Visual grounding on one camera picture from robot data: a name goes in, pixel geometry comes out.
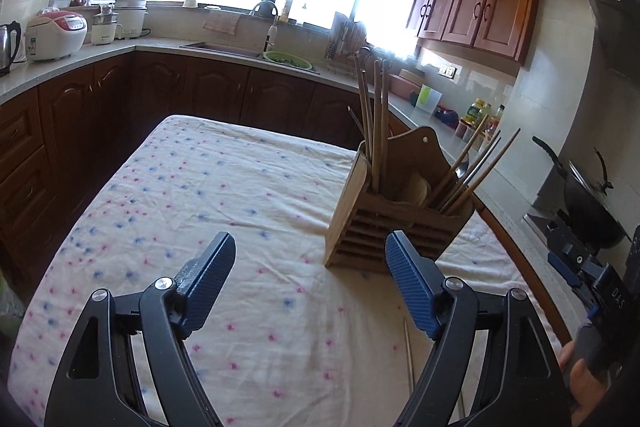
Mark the white floral table cloth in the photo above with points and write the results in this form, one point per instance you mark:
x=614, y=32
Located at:
x=225, y=187

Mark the steel electric kettle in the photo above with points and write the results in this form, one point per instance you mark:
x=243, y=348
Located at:
x=9, y=47

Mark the pink plastic basin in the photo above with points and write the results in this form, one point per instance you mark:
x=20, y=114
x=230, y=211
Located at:
x=405, y=84

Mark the steel kitchen sink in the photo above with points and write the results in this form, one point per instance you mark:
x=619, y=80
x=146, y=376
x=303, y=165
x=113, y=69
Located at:
x=220, y=49

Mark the metal spoon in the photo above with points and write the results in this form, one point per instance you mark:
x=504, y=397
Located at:
x=462, y=168

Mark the row of spice jars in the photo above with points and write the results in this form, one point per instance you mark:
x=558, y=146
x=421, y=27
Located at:
x=470, y=131

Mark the yellow cooking oil bottle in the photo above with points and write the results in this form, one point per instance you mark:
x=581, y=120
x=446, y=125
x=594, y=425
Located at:
x=475, y=111
x=488, y=114

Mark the brown wooden chopstick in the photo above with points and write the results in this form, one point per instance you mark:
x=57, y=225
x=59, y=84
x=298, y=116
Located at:
x=495, y=152
x=362, y=107
x=465, y=149

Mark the white and pink rice cooker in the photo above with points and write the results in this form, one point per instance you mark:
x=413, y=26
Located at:
x=55, y=37

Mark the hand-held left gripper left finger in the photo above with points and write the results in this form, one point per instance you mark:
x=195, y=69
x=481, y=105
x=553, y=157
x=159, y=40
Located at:
x=210, y=277

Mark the chrome kitchen faucet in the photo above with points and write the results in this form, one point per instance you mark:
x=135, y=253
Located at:
x=270, y=32

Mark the wooden base cabinets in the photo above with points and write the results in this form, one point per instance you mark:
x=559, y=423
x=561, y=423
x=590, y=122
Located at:
x=175, y=92

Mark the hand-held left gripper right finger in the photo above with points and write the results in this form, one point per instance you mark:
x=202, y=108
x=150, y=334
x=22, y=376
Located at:
x=410, y=277

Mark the steel range hood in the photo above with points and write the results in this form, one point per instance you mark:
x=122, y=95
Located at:
x=610, y=17

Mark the thin grey chopstick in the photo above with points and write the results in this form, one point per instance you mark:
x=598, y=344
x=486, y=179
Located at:
x=409, y=352

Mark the green colander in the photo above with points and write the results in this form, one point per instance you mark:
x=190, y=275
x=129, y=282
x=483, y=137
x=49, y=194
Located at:
x=287, y=59

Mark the white juicer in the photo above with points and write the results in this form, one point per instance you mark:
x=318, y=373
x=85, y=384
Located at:
x=106, y=27

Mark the person's right hand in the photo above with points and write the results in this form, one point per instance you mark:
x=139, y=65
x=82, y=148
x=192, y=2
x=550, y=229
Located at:
x=587, y=387

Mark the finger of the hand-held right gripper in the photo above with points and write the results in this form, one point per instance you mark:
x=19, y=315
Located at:
x=575, y=277
x=567, y=239

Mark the dark metal chopstick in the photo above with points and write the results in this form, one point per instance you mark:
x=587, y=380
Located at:
x=356, y=127

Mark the black wok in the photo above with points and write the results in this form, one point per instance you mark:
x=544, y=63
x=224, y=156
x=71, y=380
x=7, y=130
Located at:
x=590, y=207

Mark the pale wooden spoon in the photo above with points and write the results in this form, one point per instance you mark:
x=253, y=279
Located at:
x=415, y=192

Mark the white electric cooker pot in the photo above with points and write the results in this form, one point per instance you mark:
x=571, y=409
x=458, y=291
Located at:
x=131, y=17

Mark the grey metal chopstick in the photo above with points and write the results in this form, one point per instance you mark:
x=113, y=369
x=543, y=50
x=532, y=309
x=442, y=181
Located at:
x=480, y=159

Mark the wooden slatted utensil holder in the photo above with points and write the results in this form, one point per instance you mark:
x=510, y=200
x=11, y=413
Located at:
x=395, y=232

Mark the blue and red teapot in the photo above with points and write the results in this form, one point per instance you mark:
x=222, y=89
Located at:
x=446, y=117

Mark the white wall outlet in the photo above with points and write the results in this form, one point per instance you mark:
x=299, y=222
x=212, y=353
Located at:
x=448, y=71

